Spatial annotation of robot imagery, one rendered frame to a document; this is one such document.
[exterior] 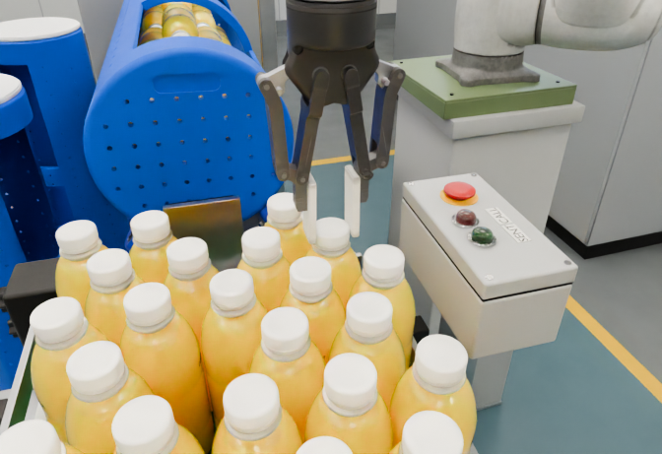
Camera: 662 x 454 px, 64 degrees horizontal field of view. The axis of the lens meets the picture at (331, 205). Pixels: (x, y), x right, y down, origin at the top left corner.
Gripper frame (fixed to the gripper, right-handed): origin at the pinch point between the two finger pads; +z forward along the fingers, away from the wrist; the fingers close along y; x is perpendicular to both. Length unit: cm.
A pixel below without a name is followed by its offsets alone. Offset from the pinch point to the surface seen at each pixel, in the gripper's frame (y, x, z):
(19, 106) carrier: 48, -76, 13
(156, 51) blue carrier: 15.6, -25.7, -10.0
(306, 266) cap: 3.9, 5.8, 2.6
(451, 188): -15.2, -3.0, 1.9
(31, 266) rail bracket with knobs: 34.4, -16.4, 13.0
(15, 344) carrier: 62, -66, 69
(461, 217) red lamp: -13.6, 2.4, 2.1
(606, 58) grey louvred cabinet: -141, -119, 27
